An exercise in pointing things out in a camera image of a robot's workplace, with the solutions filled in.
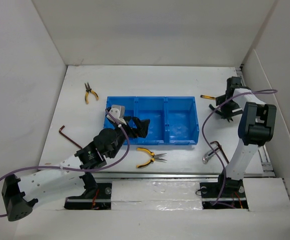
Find large yellow needle-nose pliers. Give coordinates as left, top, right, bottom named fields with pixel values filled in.
left=136, top=147, right=167, bottom=169

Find blue bin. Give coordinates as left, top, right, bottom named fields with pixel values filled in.
left=165, top=96, right=199, bottom=146
left=103, top=96, right=137, bottom=146
left=136, top=96, right=165, bottom=146

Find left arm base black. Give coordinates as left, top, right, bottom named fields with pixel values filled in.
left=64, top=182, right=112, bottom=210

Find yellow utility knife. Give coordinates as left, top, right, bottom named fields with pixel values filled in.
left=200, top=95, right=216, bottom=100

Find silver metal tool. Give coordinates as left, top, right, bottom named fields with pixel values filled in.
left=202, top=148, right=219, bottom=164

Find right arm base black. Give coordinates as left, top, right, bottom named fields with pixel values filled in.
left=195, top=182, right=248, bottom=210

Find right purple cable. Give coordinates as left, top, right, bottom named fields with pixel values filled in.
left=201, top=89, right=278, bottom=206

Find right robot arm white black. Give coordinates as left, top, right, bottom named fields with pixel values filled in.
left=215, top=76, right=277, bottom=197

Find blue bin right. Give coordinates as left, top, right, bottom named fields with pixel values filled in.
left=165, top=96, right=199, bottom=146

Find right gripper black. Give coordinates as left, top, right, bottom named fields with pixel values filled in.
left=216, top=94, right=243, bottom=120

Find small yellow needle-nose pliers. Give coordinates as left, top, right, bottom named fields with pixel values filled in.
left=85, top=82, right=99, bottom=105

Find aluminium rail front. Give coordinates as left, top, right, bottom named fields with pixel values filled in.
left=38, top=170, right=275, bottom=180

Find left brown hex key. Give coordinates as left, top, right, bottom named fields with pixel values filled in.
left=58, top=125, right=82, bottom=149

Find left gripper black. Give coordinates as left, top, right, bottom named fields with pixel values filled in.
left=108, top=115, right=149, bottom=159

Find brown hex key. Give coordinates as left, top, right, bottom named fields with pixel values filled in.
left=58, top=125, right=82, bottom=149
left=210, top=141, right=229, bottom=164

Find blue bin middle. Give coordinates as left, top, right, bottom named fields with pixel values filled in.
left=136, top=96, right=165, bottom=146

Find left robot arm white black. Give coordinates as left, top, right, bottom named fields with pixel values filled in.
left=2, top=116, right=150, bottom=222

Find blue bin left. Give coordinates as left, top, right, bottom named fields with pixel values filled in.
left=103, top=96, right=137, bottom=146

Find right brown hex key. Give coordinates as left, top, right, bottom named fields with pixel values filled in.
left=210, top=141, right=229, bottom=164

